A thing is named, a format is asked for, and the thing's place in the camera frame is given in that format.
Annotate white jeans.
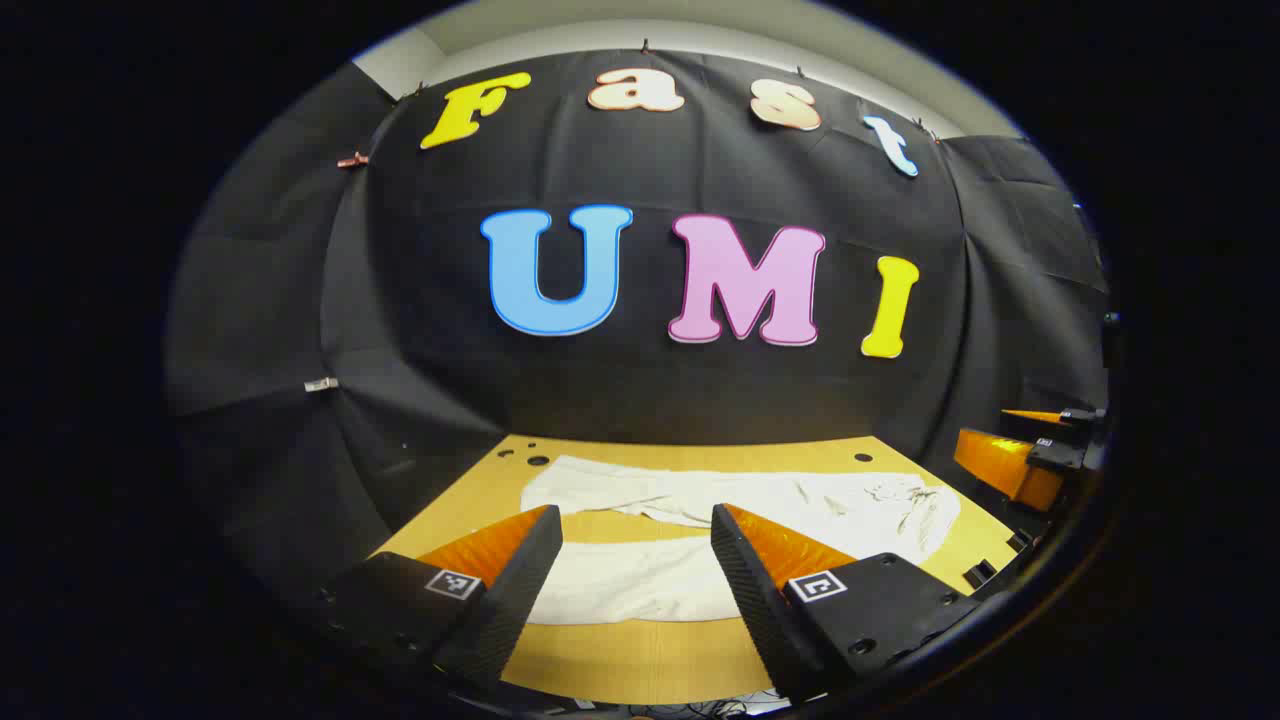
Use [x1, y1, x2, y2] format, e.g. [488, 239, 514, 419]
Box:
[520, 455, 963, 626]

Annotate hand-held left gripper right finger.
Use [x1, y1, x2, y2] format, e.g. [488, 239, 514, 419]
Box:
[709, 502, 982, 704]

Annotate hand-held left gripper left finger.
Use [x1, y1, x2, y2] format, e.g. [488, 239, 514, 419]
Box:
[300, 504, 565, 691]

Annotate black backdrop cloth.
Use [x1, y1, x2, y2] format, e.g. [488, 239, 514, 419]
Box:
[165, 48, 1111, 601]

